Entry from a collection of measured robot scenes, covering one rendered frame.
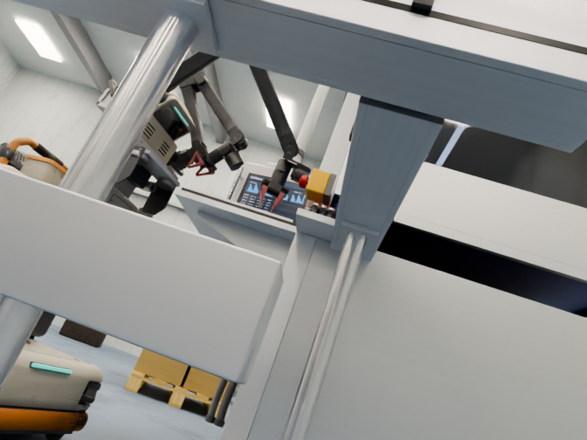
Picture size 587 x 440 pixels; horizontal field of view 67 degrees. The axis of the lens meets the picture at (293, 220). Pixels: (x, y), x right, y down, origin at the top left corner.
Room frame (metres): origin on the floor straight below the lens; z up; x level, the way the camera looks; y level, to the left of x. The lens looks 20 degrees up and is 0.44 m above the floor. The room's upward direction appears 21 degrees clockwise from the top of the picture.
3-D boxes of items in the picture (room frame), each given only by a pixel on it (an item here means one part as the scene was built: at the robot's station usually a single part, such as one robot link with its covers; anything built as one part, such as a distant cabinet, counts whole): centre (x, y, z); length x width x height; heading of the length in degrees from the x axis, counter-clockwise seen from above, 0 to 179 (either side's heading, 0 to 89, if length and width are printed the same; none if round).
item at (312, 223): (1.15, -0.08, 0.87); 0.14 x 0.13 x 0.02; 82
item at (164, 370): (4.80, 0.48, 0.41); 1.40 x 1.00 x 0.82; 3
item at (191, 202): (1.61, 0.09, 0.87); 0.70 x 0.48 x 0.02; 172
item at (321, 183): (1.17, -0.04, 0.99); 0.08 x 0.07 x 0.07; 82
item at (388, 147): (0.86, -0.14, 0.92); 0.69 x 0.15 x 0.16; 172
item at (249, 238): (1.36, 0.13, 0.79); 0.34 x 0.03 x 0.13; 82
